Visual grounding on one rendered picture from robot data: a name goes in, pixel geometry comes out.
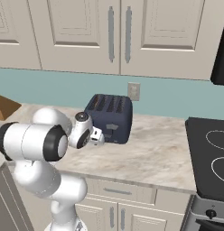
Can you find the dark blue toaster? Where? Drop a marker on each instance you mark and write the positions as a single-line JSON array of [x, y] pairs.
[[120, 120]]

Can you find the black extractor hood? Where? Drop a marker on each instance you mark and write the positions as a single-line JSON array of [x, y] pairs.
[[220, 63]]

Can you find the black stove knob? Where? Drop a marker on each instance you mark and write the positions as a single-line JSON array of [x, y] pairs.
[[211, 214]]

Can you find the black stove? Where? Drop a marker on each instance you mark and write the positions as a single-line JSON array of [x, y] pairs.
[[207, 168]]

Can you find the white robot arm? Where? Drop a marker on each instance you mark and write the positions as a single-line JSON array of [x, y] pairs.
[[32, 141]]

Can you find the plain beige drawer front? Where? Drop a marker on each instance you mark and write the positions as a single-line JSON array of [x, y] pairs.
[[172, 201]]

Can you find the grey cabinet panel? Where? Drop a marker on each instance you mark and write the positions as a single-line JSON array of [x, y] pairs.
[[10, 204]]

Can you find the beige wall socket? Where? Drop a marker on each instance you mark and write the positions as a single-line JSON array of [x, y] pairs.
[[134, 91]]

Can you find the beige base cupboard door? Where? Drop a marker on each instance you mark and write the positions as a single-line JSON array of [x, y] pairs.
[[95, 216], [153, 221]]

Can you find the toaster lever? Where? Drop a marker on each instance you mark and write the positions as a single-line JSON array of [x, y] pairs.
[[111, 126]]

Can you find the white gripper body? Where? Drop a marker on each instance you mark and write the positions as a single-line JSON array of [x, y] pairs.
[[98, 140]]

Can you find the beige wall cupboard door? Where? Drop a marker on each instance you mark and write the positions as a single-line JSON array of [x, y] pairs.
[[14, 30], [74, 24], [171, 27]]

